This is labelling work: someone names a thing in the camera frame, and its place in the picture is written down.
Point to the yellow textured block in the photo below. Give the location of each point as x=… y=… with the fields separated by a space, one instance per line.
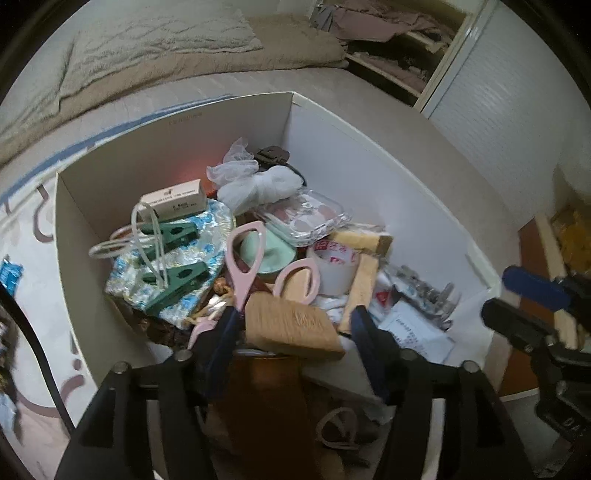
x=364 y=240

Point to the clear plastic case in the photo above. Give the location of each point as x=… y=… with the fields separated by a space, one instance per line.
x=304 y=217

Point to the pink scissors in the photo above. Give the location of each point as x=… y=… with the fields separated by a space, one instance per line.
x=240 y=277

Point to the pale green round compact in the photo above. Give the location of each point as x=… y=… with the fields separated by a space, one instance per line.
x=272 y=256

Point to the white tulle bag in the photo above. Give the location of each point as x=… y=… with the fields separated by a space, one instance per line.
x=233 y=161

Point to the white plastic bag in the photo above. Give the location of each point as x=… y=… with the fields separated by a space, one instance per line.
x=268 y=187

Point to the white paper sheet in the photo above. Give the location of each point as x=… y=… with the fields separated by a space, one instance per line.
x=415 y=337

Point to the white flat pouch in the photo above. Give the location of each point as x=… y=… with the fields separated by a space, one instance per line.
x=337 y=376

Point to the mauve clothing pile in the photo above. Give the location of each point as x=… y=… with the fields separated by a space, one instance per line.
x=369 y=21

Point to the brown hair claw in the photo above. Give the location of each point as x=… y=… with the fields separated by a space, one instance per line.
x=272 y=154

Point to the yellow blurred object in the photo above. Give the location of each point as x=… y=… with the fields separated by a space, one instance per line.
x=572 y=226

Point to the green clothes peg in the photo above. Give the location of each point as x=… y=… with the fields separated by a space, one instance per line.
x=171 y=233
x=178 y=284

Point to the clear blister pack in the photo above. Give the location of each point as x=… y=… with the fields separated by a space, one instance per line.
x=425 y=290

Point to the blue sachet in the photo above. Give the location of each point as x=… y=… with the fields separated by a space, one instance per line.
x=9 y=277

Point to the black hair band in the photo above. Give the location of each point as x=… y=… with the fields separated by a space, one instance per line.
x=301 y=176

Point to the tan folded duvet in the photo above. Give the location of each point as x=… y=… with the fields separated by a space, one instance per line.
x=231 y=64

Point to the dark clothing pile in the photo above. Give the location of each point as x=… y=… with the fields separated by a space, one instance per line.
x=411 y=62

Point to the white shutter door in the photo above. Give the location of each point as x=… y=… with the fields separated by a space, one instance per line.
x=508 y=92

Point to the pale blue packet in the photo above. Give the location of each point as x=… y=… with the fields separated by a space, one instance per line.
x=7 y=410

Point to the clear tape roll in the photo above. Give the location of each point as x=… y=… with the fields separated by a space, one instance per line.
x=334 y=272

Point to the closet shelf niche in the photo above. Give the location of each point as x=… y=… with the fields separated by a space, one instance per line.
x=438 y=78

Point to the light wooden block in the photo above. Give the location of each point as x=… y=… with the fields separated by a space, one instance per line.
x=362 y=286

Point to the beige quilted pillow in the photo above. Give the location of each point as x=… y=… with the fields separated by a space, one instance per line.
x=161 y=32
x=27 y=106

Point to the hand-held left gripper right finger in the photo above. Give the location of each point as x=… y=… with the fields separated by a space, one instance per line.
x=369 y=350

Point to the white shoe box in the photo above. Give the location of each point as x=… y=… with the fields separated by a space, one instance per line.
x=378 y=175

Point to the small white carton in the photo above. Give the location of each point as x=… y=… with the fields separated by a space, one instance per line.
x=173 y=198

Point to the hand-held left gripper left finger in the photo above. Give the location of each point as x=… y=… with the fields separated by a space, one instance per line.
x=220 y=350

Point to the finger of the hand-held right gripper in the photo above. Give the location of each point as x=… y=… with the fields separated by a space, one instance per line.
x=531 y=284
x=512 y=321

